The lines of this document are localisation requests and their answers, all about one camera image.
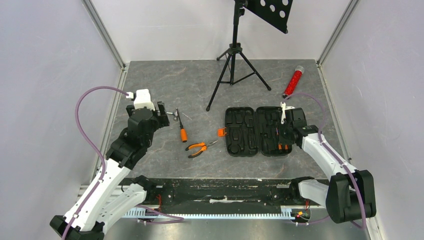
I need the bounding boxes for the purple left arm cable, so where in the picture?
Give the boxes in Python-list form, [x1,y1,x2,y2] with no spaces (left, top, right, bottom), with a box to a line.
[60,86,185,240]

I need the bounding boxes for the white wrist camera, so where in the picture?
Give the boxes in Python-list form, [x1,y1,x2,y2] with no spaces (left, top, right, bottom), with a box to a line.
[133,89,156,111]
[280,102,295,125]

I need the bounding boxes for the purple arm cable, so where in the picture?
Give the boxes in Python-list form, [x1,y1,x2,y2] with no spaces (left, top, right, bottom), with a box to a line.
[283,92,368,229]
[60,86,185,240]

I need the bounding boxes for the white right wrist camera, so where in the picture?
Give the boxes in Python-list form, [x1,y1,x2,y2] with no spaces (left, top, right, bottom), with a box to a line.
[280,102,295,125]

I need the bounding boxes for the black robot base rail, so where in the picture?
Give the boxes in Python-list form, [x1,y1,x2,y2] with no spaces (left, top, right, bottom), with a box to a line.
[142,178,317,214]

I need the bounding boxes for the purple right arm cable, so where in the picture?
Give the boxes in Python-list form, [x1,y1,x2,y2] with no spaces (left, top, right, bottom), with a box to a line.
[283,92,368,229]

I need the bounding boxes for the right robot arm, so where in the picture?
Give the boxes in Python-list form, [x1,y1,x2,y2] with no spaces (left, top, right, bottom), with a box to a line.
[277,103,377,224]

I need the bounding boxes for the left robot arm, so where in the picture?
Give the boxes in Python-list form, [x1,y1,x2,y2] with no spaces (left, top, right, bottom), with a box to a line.
[50,101,170,240]

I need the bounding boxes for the black music stand tripod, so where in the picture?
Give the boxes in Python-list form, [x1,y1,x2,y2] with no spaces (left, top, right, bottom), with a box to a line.
[205,0,293,112]

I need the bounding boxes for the orange-handled pliers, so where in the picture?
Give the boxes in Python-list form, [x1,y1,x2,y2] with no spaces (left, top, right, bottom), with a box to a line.
[185,139,219,159]

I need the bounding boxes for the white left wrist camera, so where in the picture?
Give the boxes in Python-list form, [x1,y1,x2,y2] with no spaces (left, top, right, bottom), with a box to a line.
[133,89,156,111]

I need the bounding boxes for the claw hammer black handle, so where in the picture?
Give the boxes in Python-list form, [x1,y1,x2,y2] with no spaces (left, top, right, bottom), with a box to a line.
[167,108,179,121]

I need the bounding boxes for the black plastic tool case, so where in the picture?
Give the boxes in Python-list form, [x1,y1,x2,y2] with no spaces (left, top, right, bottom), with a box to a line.
[217,106,293,157]

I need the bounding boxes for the large orange-handled screwdriver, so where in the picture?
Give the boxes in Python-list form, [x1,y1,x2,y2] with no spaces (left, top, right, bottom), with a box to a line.
[176,108,188,143]

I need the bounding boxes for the red glitter tube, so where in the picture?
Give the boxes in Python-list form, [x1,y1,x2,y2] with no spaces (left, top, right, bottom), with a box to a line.
[282,65,305,99]

